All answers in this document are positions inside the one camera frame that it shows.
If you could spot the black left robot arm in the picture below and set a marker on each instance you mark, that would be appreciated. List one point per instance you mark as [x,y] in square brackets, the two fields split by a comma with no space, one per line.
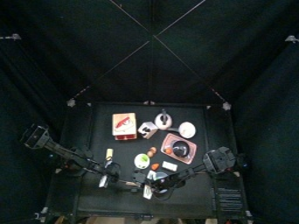
[58,148]

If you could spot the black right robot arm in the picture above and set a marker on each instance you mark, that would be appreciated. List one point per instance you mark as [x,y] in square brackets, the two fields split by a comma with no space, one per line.
[218,160]

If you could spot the wooden knife holder block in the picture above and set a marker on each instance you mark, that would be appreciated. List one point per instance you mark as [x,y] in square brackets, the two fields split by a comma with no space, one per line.
[147,129]

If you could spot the orange toy carrot piece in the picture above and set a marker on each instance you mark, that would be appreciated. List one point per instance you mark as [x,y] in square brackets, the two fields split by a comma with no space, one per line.
[155,166]

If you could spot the white rectangular toy block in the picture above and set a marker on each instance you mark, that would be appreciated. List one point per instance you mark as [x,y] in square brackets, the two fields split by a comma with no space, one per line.
[170,166]

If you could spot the white plate with green food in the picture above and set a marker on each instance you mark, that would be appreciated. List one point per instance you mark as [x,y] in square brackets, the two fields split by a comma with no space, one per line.
[142,161]

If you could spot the brown toy egg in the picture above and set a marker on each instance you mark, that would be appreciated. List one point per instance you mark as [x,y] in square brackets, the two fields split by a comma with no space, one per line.
[154,150]
[150,153]

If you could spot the pink rectangular tray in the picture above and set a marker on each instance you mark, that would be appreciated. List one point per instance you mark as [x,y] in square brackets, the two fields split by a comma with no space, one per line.
[191,156]

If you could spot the small orange toy fruit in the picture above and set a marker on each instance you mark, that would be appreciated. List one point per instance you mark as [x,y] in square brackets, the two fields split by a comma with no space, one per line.
[169,150]

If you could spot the black toy bowl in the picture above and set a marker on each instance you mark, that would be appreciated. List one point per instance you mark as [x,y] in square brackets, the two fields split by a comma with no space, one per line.
[181,148]

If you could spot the red snack box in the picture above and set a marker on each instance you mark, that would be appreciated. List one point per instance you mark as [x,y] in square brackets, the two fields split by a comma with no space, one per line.
[125,126]

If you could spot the white round toy pan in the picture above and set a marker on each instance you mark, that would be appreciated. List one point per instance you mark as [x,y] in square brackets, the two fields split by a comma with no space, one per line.
[187,129]

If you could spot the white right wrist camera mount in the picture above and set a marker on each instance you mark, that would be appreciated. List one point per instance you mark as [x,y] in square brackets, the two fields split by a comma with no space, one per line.
[147,192]

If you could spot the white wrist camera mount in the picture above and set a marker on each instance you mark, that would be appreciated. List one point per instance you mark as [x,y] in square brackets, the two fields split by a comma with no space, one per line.
[103,181]
[147,192]

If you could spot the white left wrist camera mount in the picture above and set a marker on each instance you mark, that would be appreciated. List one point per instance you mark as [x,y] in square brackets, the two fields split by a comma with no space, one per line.
[103,181]

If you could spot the metal frame corner bracket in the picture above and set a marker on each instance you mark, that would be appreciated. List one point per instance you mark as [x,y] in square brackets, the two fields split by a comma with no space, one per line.
[226,106]
[149,102]
[292,38]
[71,102]
[42,215]
[14,37]
[249,216]

